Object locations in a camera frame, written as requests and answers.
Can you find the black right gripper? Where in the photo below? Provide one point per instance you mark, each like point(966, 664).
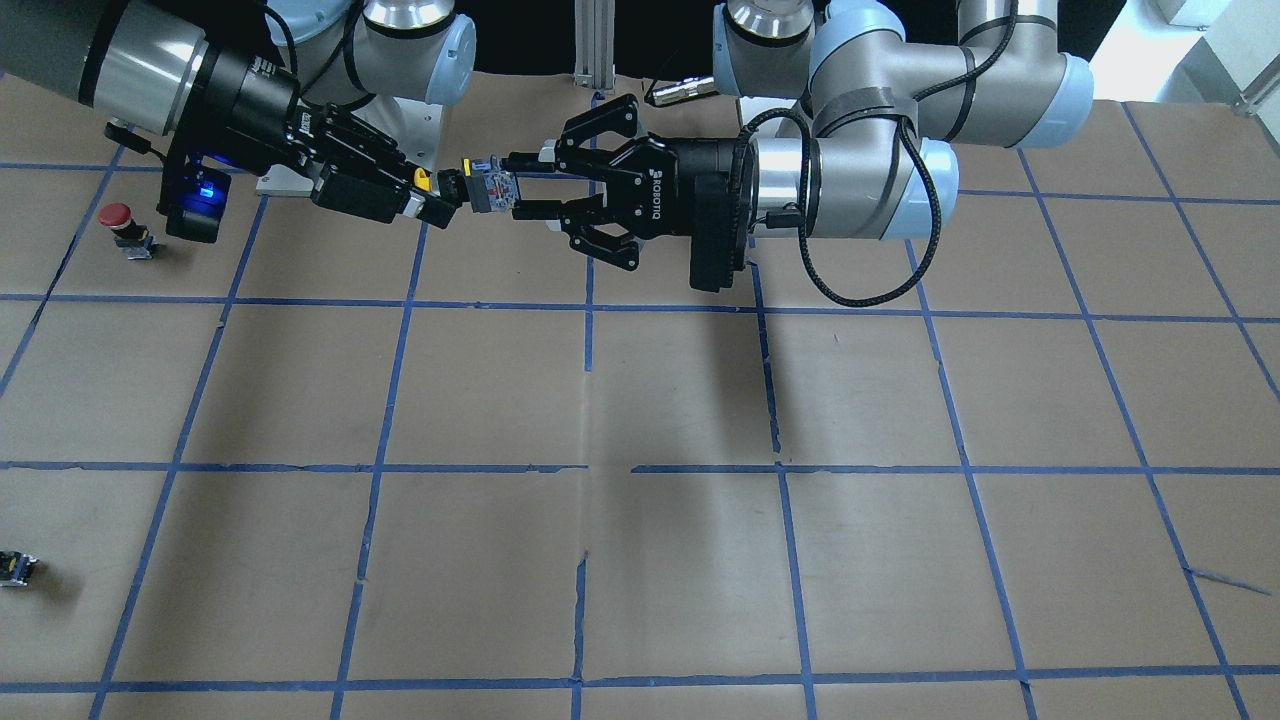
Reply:
point(248, 100)

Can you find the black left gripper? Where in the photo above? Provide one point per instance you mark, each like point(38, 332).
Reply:
point(690, 163)

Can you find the yellow push button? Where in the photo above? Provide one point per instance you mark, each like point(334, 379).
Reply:
point(490, 187)

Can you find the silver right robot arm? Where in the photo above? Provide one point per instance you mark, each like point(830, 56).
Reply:
point(137, 61)

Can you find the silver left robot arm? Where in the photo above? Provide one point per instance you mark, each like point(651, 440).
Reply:
point(884, 114)

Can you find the red push button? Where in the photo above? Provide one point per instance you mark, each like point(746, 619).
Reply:
point(134, 240)

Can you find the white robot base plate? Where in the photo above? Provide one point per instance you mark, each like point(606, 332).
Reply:
point(390, 135)

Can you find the aluminium frame post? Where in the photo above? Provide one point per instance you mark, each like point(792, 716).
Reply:
point(593, 30)

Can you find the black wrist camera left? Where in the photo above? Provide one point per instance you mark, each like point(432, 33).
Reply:
point(720, 217)

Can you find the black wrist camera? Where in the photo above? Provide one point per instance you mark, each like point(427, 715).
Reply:
point(193, 198)
point(720, 217)

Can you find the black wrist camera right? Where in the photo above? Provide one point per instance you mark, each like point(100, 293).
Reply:
point(193, 198)

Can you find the small black switch block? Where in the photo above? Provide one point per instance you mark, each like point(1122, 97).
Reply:
point(17, 568)

